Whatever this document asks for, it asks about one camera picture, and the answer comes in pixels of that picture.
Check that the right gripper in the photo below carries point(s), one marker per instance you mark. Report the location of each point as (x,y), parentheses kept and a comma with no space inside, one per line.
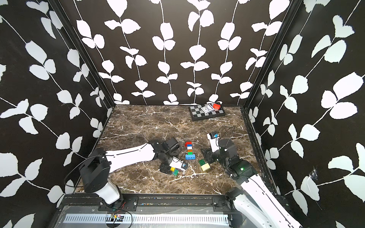
(208,156)

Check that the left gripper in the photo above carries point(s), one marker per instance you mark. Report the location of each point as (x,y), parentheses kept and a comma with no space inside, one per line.
(166,169)

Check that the long blue lego brick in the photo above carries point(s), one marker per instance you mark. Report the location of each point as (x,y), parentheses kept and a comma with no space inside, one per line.
(190,157)

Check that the long green lego brick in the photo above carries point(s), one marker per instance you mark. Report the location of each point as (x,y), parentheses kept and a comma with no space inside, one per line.
(176,172)

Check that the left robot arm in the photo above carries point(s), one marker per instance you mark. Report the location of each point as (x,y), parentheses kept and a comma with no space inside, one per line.
(96,168)

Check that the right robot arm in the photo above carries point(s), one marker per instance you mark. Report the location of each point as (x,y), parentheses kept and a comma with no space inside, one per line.
(252,198)

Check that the cream lego brick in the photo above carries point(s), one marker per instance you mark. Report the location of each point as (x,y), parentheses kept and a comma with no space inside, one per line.
(205,167)

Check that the dark green lego brick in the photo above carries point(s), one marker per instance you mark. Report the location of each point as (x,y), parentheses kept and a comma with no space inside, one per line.
(202,163)

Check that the black white chessboard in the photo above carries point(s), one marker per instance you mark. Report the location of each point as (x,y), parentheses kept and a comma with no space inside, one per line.
(201,112)

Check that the red block on chessboard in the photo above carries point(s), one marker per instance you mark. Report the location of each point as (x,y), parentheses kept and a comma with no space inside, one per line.
(216,106)

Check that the playing card deck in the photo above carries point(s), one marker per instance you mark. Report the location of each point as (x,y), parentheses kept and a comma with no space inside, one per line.
(207,108)

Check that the white perforated strip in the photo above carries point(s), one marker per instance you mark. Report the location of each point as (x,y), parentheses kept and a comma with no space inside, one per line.
(215,219)

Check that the small circuit board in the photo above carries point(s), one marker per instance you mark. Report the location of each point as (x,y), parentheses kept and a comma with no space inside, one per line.
(112,219)

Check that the black mounting rail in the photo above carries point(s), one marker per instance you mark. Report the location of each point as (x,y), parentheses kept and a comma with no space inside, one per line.
(134,201)

